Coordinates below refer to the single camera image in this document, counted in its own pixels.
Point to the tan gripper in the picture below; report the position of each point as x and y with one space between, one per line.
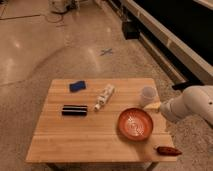
153 106

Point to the orange ceramic bowl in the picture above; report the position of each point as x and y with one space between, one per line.
135 124

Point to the white tube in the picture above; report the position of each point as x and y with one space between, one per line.
104 96

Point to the long white bench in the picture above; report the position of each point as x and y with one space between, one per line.
178 33

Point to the wooden table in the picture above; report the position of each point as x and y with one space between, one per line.
94 138

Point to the blue sponge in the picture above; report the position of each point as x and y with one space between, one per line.
77 86

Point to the black box on floor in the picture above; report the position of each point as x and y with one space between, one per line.
130 30

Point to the black rectangular case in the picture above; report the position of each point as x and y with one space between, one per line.
74 110

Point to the white machine base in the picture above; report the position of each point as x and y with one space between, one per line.
62 6

